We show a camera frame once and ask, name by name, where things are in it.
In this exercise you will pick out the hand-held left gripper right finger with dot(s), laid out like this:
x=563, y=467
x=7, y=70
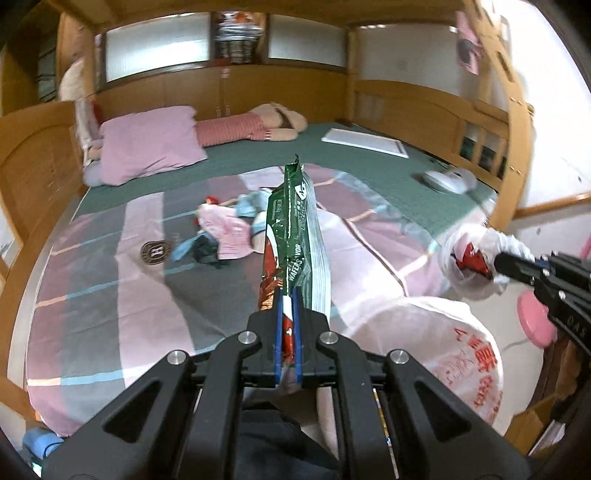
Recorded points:
x=298, y=341

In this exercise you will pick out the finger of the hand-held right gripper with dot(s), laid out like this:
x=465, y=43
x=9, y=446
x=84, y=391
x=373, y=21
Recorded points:
x=515, y=267

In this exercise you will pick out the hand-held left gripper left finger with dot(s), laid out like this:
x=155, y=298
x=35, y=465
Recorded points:
x=278, y=341

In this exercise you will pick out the white plastic bag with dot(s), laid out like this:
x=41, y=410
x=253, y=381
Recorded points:
x=503, y=244

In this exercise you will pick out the red snack packet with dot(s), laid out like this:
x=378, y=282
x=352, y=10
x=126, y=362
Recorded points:
x=473, y=261

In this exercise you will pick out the green wafer wrapper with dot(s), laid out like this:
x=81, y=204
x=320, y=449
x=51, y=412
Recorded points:
x=295, y=230

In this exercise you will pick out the white printed bin liner bag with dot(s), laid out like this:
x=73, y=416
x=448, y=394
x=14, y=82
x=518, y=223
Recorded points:
x=429, y=341

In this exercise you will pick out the pink wrapper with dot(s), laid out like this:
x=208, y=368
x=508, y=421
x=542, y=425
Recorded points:
x=226, y=230

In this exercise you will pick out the pink stool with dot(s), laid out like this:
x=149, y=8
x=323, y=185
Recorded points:
x=535, y=323

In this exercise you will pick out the person's dark trousers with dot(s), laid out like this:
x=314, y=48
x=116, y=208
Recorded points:
x=277, y=447

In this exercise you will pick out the white handheld device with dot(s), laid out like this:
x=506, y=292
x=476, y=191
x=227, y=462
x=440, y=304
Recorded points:
x=450, y=181

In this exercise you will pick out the green sock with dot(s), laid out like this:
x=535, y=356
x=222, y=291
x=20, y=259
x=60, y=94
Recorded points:
x=207, y=256

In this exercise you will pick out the cardboard box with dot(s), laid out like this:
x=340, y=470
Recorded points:
x=535, y=424

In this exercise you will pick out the round dark badge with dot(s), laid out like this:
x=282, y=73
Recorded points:
x=153, y=253

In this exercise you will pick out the red sock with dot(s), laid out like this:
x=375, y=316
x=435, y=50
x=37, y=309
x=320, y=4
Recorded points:
x=211, y=201

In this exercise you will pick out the striped pink grey blanket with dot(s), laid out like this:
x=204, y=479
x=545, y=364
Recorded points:
x=115, y=300

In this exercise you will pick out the green bed sheet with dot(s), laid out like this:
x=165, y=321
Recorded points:
x=369, y=175

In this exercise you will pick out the white flat board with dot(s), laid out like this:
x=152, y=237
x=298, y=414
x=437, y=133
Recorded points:
x=364, y=141

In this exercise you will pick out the striped plush doll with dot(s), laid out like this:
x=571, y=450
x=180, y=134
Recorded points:
x=231, y=129

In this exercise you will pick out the pink pillow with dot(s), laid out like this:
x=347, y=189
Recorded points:
x=147, y=143

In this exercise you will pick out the lavender cushion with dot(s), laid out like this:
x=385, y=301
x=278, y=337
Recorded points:
x=94, y=174

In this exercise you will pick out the frosted glass window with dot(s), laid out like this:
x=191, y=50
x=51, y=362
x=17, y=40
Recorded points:
x=157, y=46
x=307, y=41

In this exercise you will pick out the cluttered shelf niche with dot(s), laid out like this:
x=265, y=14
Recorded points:
x=238, y=39

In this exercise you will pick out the white plush toy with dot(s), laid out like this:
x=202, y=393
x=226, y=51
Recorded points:
x=71, y=83

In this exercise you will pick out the pink wall poster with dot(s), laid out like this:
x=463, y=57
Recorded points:
x=468, y=46

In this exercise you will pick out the wooden bed frame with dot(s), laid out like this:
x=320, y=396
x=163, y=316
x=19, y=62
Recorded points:
x=37, y=161

